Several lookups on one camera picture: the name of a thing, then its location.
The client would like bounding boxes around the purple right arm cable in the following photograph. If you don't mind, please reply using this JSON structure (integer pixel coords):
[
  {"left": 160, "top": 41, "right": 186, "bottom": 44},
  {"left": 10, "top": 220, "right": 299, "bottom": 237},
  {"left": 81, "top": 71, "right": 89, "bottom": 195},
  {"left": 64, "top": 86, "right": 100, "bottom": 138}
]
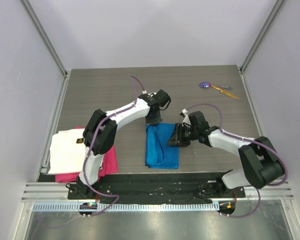
[{"left": 179, "top": 103, "right": 290, "bottom": 218}]

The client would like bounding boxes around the white folded cloth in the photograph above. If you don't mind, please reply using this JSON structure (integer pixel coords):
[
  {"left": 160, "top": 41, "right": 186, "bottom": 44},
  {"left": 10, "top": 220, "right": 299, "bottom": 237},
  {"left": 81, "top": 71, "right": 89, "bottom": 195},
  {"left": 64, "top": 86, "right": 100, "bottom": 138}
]
[{"left": 48, "top": 128, "right": 89, "bottom": 175}]

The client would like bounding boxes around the aluminium corner post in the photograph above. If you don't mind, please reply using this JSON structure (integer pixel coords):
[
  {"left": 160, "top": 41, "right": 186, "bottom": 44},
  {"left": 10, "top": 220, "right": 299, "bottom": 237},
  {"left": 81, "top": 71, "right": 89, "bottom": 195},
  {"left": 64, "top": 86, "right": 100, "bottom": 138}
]
[
  {"left": 239, "top": 0, "right": 287, "bottom": 74},
  {"left": 19, "top": 0, "right": 68, "bottom": 78}
]

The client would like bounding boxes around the aluminium front frame rail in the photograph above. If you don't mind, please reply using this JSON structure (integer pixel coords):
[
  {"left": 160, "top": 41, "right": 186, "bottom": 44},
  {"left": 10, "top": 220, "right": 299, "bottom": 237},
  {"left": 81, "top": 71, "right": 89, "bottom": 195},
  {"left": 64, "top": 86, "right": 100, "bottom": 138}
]
[{"left": 21, "top": 179, "right": 295, "bottom": 202}]

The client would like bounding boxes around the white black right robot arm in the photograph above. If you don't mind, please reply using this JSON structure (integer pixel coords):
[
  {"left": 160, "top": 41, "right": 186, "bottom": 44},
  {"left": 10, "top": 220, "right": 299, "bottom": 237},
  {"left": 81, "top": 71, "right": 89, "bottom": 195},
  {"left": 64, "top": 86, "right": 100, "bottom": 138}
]
[{"left": 166, "top": 111, "right": 286, "bottom": 198}]

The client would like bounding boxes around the right aluminium corner post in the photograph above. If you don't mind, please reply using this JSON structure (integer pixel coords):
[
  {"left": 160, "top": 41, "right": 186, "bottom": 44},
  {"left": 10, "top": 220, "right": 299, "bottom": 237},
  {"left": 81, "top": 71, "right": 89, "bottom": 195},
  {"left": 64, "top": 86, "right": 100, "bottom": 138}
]
[{"left": 239, "top": 0, "right": 287, "bottom": 74}]

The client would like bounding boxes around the iridescent purple spoon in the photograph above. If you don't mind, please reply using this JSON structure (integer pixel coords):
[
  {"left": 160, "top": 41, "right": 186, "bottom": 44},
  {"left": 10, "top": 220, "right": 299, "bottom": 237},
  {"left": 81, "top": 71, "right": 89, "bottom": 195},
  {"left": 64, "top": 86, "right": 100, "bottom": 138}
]
[{"left": 198, "top": 81, "right": 211, "bottom": 88}]

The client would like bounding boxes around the pink folded cloth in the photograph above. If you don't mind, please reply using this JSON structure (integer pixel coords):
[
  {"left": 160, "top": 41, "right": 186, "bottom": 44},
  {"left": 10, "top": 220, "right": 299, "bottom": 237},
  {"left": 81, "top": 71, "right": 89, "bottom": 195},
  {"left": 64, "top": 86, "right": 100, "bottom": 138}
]
[{"left": 54, "top": 126, "right": 119, "bottom": 184}]

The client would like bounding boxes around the slotted white cable duct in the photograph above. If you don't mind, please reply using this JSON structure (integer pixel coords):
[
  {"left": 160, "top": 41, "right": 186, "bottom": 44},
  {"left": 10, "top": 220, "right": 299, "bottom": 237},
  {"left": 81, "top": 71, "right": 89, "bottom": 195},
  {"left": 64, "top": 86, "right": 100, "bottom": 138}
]
[{"left": 32, "top": 201, "right": 220, "bottom": 212}]

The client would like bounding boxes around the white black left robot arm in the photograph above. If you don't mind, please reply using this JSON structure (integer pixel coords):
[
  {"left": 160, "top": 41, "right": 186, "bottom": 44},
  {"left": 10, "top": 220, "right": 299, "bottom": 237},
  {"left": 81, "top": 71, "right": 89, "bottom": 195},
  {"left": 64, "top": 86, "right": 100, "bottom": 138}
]
[{"left": 76, "top": 89, "right": 171, "bottom": 200}]

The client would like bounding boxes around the left aluminium corner post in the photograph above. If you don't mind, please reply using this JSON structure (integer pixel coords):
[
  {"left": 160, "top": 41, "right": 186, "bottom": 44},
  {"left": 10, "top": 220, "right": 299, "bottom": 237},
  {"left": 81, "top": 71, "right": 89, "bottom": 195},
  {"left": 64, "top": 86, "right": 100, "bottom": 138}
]
[{"left": 19, "top": 0, "right": 68, "bottom": 78}]

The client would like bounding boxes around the blue cloth napkin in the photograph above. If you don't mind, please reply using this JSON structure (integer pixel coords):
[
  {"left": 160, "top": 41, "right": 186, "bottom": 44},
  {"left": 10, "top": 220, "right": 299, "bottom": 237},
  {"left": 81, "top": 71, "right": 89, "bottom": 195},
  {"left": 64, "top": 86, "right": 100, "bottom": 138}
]
[{"left": 145, "top": 123, "right": 179, "bottom": 169}]

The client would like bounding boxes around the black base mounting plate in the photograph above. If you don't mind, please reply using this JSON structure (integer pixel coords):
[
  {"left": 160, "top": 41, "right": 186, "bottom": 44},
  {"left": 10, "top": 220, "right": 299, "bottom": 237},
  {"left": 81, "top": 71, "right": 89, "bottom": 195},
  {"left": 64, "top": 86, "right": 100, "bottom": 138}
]
[{"left": 67, "top": 181, "right": 246, "bottom": 200}]

